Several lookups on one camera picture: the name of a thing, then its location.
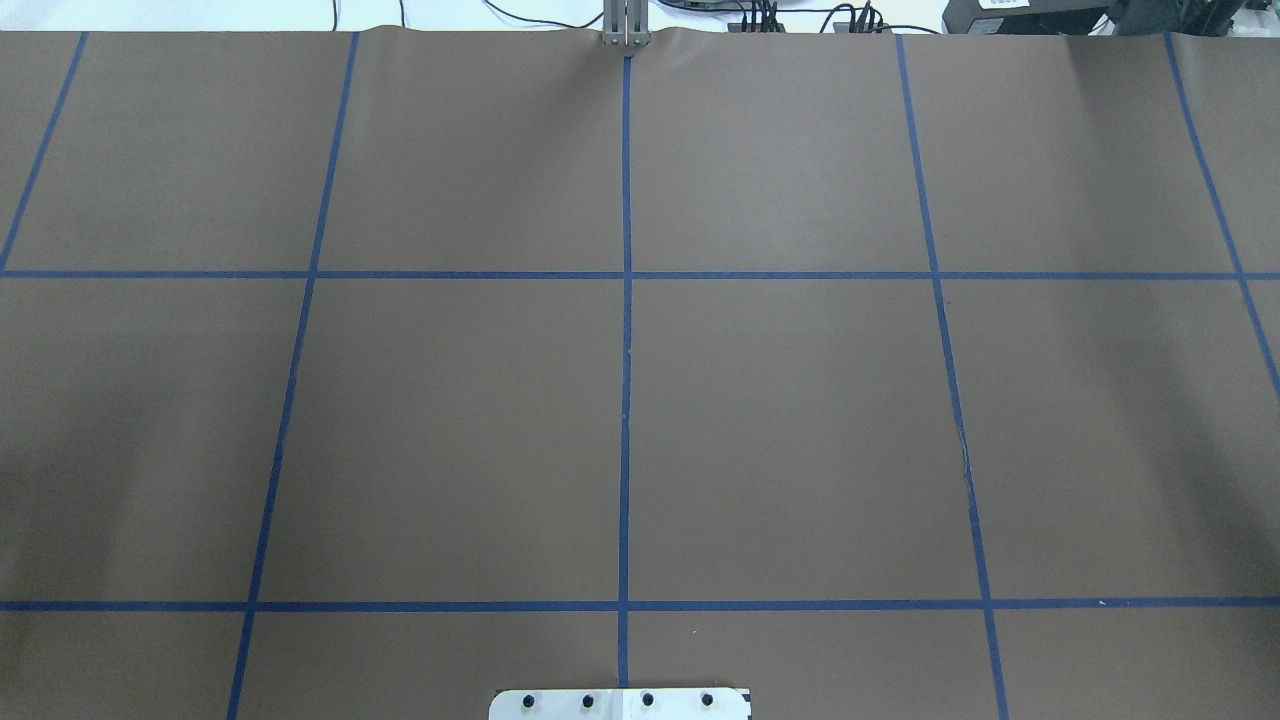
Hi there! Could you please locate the black electronics box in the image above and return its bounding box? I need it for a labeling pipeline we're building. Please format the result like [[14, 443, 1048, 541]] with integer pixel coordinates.
[[942, 1, 1114, 36]]

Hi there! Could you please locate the aluminium frame post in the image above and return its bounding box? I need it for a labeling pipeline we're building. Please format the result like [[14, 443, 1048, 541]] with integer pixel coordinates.
[[600, 0, 652, 47]]

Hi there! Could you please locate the white pedestal column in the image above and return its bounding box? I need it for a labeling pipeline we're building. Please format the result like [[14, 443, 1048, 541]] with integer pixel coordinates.
[[488, 687, 753, 719]]

